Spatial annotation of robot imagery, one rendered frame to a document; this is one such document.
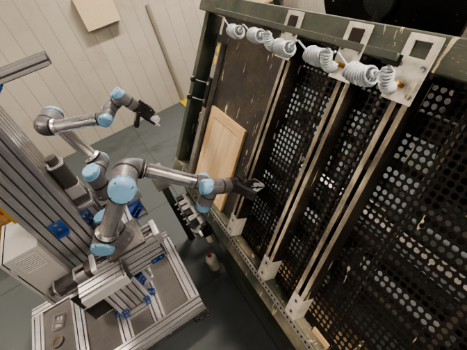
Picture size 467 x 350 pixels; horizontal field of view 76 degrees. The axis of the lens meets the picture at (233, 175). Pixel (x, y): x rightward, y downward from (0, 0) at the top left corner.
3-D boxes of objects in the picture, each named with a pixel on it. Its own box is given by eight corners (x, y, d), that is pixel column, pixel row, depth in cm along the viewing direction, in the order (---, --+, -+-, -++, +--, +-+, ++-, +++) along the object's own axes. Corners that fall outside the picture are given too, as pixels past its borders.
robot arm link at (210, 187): (195, 188, 145) (201, 175, 140) (215, 187, 151) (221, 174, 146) (201, 200, 140) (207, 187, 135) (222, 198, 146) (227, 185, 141)
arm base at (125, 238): (112, 253, 171) (104, 244, 164) (108, 237, 181) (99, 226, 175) (137, 239, 174) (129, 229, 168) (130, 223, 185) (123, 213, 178)
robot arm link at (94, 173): (88, 191, 203) (77, 176, 194) (94, 178, 213) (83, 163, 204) (105, 187, 202) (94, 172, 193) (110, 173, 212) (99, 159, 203)
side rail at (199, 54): (187, 156, 256) (175, 156, 250) (219, 15, 208) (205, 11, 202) (190, 160, 251) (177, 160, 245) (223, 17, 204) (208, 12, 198)
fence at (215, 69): (192, 171, 234) (187, 171, 232) (222, 43, 194) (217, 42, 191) (194, 174, 231) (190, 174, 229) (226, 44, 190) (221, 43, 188)
